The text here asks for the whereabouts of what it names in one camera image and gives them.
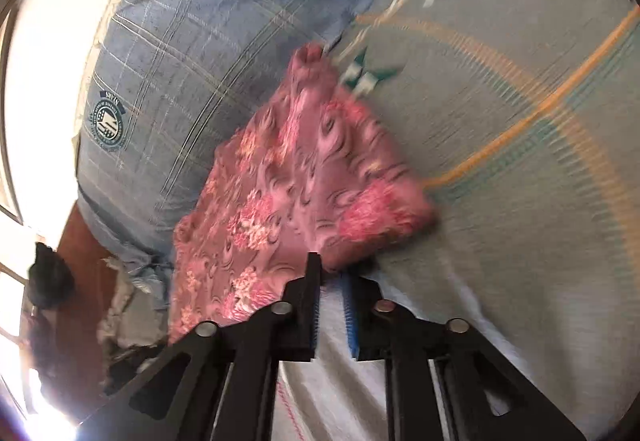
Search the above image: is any dark window frame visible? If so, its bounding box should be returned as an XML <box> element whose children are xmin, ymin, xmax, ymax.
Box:
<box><xmin>0</xmin><ymin>6</ymin><xmax>31</xmax><ymax>372</ymax></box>

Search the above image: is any brown wooden headboard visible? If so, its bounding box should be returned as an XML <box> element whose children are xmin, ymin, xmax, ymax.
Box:
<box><xmin>30</xmin><ymin>198</ymin><xmax>173</xmax><ymax>422</ymax></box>

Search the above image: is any crumpled grey cloth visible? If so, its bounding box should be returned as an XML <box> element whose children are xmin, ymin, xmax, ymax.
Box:
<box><xmin>97</xmin><ymin>256</ymin><xmax>173</xmax><ymax>397</ymax></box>

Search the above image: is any blue plaid quilt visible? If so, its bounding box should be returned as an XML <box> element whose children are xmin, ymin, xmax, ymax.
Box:
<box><xmin>75</xmin><ymin>0</ymin><xmax>431</xmax><ymax>307</ymax></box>

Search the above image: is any grey plaid bed sheet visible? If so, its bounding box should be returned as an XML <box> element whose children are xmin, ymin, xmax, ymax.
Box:
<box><xmin>272</xmin><ymin>0</ymin><xmax>640</xmax><ymax>441</ymax></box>

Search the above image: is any black bag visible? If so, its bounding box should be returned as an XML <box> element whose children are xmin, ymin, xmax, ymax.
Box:
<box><xmin>27</xmin><ymin>241</ymin><xmax>76</xmax><ymax>309</ymax></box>

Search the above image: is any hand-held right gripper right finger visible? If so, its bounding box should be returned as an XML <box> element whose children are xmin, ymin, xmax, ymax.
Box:
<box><xmin>342</xmin><ymin>271</ymin><xmax>588</xmax><ymax>441</ymax></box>

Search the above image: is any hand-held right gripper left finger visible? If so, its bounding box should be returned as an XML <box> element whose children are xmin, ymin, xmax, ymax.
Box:
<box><xmin>75</xmin><ymin>252</ymin><xmax>323</xmax><ymax>441</ymax></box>

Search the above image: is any pink floral garment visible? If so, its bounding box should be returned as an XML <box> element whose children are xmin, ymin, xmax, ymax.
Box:
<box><xmin>167</xmin><ymin>42</ymin><xmax>441</xmax><ymax>347</ymax></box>

